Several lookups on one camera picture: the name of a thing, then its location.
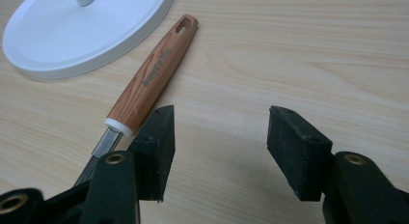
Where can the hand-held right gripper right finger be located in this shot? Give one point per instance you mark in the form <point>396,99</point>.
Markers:
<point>299,153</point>

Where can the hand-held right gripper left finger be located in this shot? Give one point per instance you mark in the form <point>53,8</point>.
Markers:
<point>154,153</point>

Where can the white utensil rack stand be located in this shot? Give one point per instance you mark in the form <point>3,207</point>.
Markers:
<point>80,40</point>

